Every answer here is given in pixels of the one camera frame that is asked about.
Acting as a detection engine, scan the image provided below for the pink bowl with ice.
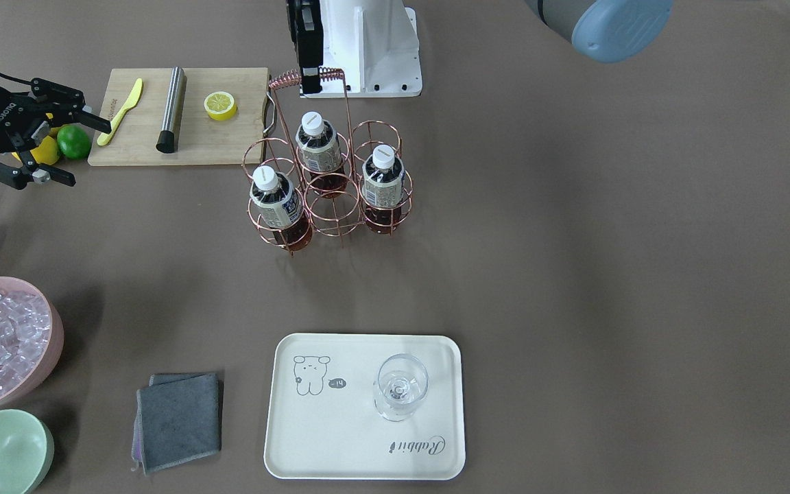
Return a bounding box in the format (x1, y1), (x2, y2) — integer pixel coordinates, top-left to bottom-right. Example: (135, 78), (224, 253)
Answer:
(0, 277), (64, 405)

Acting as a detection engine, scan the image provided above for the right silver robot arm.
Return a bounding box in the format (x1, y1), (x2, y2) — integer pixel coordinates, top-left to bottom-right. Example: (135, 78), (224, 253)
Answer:
(0, 78), (112, 190)

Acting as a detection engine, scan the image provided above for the lemon one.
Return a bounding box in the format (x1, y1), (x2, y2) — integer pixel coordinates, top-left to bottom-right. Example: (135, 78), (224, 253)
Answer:
(30, 135), (62, 165)

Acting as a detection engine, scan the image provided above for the green bowl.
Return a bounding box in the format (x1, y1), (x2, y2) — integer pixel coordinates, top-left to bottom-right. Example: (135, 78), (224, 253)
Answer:
(0, 409), (54, 493)

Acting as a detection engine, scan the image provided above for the clear wine glass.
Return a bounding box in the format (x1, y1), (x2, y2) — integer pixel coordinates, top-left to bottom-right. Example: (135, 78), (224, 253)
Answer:
(374, 353), (429, 422)

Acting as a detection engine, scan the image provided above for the tea bottle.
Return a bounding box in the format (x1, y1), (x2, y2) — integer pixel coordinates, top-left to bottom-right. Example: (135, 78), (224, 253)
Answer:
(296, 110), (348, 198)
(361, 144), (405, 234)

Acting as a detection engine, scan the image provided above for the half lemon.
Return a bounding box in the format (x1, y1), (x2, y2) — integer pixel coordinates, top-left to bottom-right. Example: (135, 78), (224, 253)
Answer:
(203, 91), (237, 121)

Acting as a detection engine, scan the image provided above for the tea bottle rear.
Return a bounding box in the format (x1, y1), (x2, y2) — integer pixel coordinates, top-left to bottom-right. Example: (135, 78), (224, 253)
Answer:
(361, 144), (405, 234)

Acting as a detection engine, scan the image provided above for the tea bottle middle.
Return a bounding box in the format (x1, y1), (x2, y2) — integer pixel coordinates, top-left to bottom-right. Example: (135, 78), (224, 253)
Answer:
(296, 110), (348, 198)

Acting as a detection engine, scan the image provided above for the lime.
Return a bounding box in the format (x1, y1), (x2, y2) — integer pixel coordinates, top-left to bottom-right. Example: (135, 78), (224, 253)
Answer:
(56, 125), (92, 160)

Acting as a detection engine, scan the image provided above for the grey folded cloth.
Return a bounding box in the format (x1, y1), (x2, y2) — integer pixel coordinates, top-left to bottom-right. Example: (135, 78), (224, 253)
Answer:
(131, 373), (223, 475)

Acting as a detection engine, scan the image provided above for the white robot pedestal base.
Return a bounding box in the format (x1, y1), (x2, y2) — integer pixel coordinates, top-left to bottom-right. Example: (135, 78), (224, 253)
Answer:
(311, 1), (423, 98)

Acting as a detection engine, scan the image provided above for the yellow plastic knife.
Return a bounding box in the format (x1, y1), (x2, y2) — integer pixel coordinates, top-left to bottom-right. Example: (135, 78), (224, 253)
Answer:
(96, 78), (144, 147)

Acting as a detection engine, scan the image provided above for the copper wire bottle basket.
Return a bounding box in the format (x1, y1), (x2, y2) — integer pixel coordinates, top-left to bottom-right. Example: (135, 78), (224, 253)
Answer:
(242, 69), (415, 257)

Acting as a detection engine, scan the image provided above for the cream rabbit tray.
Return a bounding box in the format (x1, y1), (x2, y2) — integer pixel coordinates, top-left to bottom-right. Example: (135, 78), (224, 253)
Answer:
(264, 333), (466, 480)

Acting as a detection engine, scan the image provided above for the tea bottle taken to tray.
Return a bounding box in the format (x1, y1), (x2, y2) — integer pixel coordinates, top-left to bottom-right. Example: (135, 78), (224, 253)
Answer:
(250, 165), (313, 251)

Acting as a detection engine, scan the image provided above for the steel muddler black tip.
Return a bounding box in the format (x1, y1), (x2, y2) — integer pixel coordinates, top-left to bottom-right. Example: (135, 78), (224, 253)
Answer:
(156, 67), (187, 154)

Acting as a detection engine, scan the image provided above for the bamboo cutting board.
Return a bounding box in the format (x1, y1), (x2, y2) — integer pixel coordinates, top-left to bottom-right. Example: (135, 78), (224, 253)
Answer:
(88, 67), (270, 167)

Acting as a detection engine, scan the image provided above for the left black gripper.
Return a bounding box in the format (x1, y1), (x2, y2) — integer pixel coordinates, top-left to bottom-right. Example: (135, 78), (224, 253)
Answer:
(286, 1), (324, 95)

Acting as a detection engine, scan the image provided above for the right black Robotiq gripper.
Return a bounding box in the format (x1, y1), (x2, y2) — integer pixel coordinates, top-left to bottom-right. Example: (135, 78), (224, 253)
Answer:
(0, 78), (112, 190)

